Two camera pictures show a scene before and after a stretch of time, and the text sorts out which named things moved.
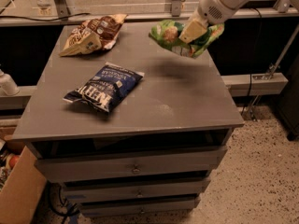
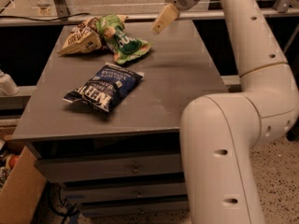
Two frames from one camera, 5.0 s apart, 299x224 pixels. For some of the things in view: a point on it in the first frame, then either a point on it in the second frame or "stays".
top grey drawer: x=175 y=161 stays
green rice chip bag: x=166 y=33 -> x=124 y=49
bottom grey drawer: x=134 y=207 stays
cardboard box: x=21 y=190 stays
